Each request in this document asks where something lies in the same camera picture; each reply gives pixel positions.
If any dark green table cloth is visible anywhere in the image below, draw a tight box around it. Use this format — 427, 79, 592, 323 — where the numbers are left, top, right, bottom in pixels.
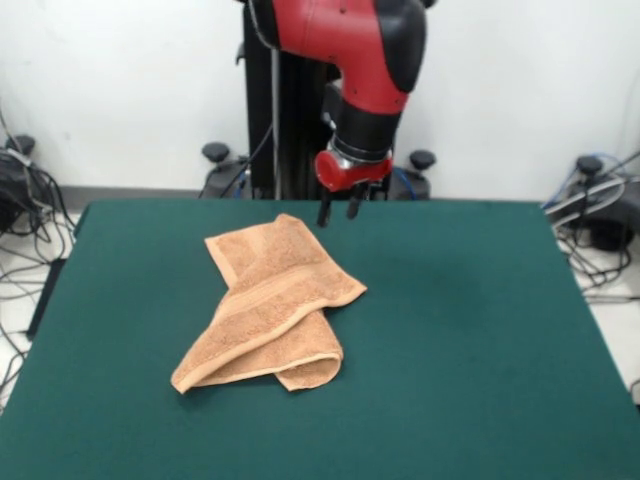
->
0, 199, 640, 480

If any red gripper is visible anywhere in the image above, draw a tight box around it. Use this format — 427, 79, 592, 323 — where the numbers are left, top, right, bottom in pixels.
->
313, 148, 395, 229

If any black stand base foot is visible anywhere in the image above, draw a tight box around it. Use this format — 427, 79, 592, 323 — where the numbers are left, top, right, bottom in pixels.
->
544, 154, 640, 251
0, 134, 66, 236

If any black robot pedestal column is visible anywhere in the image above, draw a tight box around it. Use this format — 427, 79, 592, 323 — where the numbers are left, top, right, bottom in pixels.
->
233, 0, 416, 201

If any black pedestal foot knob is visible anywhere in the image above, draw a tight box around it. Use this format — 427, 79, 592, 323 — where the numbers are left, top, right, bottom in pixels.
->
199, 142, 251, 200
389, 149, 436, 201

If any floor cable tangle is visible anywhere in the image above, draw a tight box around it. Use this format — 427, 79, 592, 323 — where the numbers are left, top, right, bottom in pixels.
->
542, 149, 640, 306
0, 164, 76, 416

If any tan terry towel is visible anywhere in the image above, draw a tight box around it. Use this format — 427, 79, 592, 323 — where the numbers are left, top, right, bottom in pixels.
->
170, 213, 369, 396

